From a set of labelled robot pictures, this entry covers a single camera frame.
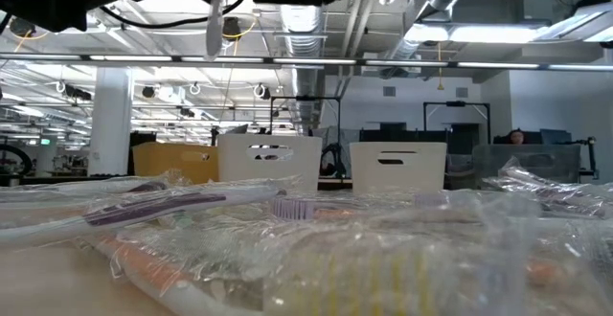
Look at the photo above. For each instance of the black workstation frame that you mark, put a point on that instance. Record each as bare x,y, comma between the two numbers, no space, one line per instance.
455,104

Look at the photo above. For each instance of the green toothbrush in wrapper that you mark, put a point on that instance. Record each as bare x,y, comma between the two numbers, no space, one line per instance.
182,221

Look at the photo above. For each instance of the toothbrush with purple bristles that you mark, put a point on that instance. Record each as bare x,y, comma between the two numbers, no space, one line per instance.
292,209
431,199

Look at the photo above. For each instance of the green exit sign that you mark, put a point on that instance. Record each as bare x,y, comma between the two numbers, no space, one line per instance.
45,141

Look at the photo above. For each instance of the black ceiling speaker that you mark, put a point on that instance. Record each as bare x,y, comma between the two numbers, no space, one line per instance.
149,92

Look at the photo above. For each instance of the long overhead beam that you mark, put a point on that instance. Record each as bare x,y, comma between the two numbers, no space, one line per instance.
335,61

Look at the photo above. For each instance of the grey translucent plastic bin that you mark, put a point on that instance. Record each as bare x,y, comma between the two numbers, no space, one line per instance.
551,163

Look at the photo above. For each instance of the white pillar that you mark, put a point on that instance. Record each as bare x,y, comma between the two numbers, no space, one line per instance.
110,124

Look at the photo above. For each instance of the black ceiling device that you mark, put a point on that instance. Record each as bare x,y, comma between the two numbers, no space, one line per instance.
233,28
21,29

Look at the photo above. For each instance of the rectangular ceiling light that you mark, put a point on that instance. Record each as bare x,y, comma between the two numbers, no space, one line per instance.
479,33

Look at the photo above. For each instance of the white plastic bin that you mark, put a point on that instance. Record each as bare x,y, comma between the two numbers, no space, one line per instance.
239,172
364,172

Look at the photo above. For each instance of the yellow toothbrush in wrapper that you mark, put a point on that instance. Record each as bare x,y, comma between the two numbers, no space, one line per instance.
373,282

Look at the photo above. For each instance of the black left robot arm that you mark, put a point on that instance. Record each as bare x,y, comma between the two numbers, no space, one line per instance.
57,0

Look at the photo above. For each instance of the yellow plastic bin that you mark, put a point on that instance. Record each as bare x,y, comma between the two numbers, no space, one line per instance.
167,163

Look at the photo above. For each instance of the black monitor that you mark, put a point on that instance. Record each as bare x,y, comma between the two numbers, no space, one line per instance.
555,136
143,138

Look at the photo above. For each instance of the black aluminium table frame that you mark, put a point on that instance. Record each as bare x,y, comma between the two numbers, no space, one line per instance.
72,180

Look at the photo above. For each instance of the grey wall vent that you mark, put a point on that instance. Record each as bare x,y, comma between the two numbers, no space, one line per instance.
461,92
389,91

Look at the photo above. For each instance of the person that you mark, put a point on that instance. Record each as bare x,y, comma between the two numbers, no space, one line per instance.
516,137

